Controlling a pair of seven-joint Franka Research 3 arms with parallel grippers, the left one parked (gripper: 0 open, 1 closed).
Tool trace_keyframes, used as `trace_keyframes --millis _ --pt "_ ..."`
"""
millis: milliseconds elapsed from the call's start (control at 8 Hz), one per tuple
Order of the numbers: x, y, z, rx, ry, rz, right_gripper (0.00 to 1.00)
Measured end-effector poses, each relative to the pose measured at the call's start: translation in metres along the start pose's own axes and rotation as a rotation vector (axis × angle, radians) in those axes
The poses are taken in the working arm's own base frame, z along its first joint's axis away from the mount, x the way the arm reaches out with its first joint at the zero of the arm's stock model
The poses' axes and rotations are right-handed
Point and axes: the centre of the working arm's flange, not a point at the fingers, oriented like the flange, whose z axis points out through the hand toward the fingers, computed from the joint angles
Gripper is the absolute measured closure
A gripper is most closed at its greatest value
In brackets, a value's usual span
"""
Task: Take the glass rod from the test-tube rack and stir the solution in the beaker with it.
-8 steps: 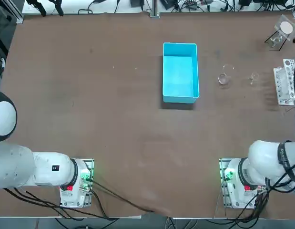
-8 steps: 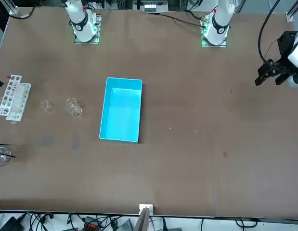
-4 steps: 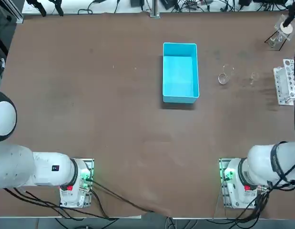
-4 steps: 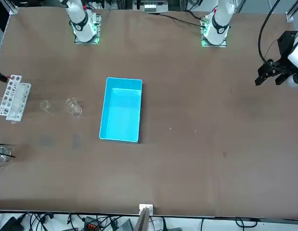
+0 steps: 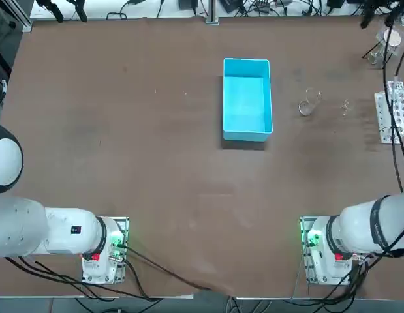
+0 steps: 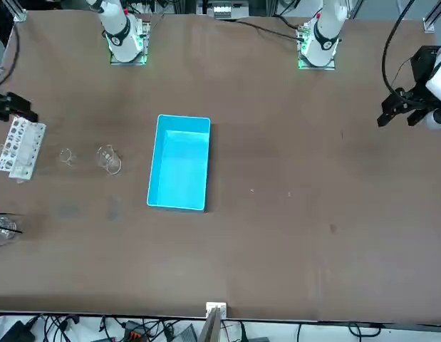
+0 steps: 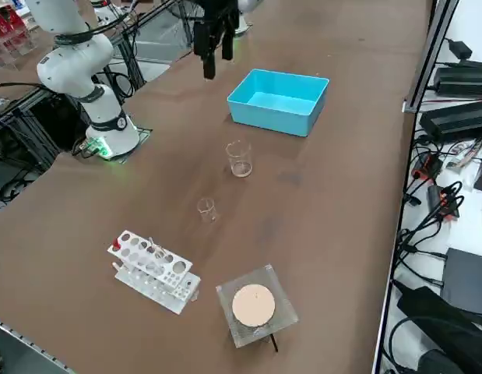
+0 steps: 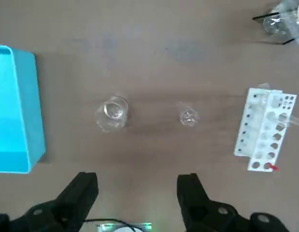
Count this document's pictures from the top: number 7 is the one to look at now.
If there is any blue plastic bin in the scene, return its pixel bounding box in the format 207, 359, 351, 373
226, 68, 330, 138

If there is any large glass beaker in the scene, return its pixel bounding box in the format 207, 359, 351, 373
224, 139, 253, 178

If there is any black and orange device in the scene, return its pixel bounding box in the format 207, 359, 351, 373
427, 185, 462, 221

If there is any clear box with red parts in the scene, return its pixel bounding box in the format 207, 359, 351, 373
0, 5, 39, 71

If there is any flat black box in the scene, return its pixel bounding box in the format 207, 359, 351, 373
442, 247, 482, 312

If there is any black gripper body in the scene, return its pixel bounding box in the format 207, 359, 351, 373
193, 0, 241, 28

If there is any small glass beaker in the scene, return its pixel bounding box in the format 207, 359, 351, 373
196, 196, 218, 224

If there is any aluminium frame post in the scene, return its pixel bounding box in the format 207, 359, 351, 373
403, 0, 459, 115

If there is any black and red device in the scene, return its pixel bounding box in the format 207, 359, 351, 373
413, 153, 444, 180

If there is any long black power supply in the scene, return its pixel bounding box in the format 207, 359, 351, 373
419, 101, 482, 143
435, 60, 482, 97

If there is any white test-tube rack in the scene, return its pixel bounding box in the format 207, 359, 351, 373
107, 229, 202, 315

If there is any clear glass rod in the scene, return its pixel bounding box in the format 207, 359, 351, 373
148, 235, 167, 270

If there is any small black power adapter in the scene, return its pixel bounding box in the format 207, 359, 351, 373
446, 38, 473, 59

